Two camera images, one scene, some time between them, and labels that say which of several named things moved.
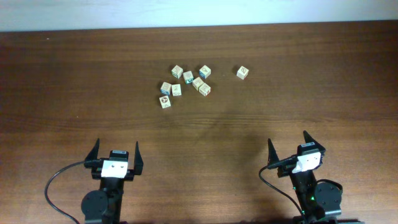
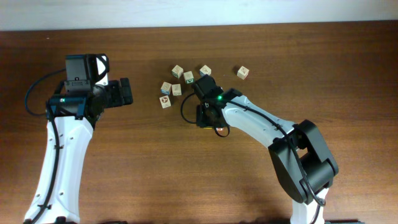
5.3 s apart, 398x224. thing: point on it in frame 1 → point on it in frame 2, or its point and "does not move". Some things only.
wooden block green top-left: (177, 71) does not move
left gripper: (138, 162) → (117, 97)
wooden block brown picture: (165, 101) does not move
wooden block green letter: (188, 77) does not move
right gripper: (273, 159) → (201, 121)
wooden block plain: (176, 89) does not move
